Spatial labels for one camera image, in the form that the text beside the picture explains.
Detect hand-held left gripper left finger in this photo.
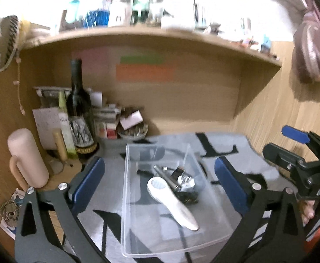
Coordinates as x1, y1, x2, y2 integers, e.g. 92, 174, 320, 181
14, 157, 106, 263

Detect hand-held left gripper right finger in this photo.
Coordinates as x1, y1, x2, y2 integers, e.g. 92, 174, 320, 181
215, 157, 305, 263

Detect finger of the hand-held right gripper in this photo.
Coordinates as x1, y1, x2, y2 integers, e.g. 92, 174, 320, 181
262, 142, 305, 171
282, 125, 320, 165

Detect metal tools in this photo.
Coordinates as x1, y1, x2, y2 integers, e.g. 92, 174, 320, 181
153, 165, 183, 192

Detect clear plastic storage box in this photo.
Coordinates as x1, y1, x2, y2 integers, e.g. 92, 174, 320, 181
121, 142, 241, 258

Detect person's right hand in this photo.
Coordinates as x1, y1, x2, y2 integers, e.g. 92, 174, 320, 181
299, 200, 317, 224

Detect white round coaster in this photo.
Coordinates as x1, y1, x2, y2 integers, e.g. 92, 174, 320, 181
49, 160, 65, 175

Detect grey mat with black pattern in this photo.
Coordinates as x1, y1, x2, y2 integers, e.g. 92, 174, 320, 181
64, 133, 286, 263

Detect white power adapter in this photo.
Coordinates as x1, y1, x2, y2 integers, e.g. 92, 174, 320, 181
171, 167, 196, 192

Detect green and white carton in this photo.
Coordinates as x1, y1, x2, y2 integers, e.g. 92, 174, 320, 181
58, 92, 78, 159

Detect red and white box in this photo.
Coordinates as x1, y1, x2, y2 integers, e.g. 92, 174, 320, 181
105, 123, 118, 139

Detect white handheld massager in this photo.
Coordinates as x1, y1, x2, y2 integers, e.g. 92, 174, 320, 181
147, 177, 199, 231

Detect white bowl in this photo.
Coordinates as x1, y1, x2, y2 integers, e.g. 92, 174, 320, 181
118, 124, 149, 140

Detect dark wine bottle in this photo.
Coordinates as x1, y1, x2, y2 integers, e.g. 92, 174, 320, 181
66, 59, 99, 165

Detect white paper box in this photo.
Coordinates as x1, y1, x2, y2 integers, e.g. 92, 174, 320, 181
32, 107, 67, 151

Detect pink hanging jacket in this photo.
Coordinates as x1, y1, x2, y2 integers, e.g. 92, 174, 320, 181
258, 0, 320, 84

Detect orange sticky note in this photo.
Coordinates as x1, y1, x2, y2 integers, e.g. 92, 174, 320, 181
116, 64, 175, 82

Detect pink sticky note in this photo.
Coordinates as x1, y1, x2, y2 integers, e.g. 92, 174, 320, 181
72, 48, 109, 69

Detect green sticky note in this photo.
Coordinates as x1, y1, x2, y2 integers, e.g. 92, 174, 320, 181
121, 56, 166, 64

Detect wooden shelf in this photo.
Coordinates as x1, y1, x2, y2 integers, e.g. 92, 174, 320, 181
20, 27, 283, 67

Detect row of shelf bottles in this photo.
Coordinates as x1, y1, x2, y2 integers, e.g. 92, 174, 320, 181
58, 0, 272, 53

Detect wooden handle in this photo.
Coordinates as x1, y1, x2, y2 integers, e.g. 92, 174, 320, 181
53, 131, 69, 161

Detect beaded cord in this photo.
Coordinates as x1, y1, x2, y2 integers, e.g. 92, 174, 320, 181
13, 55, 27, 116

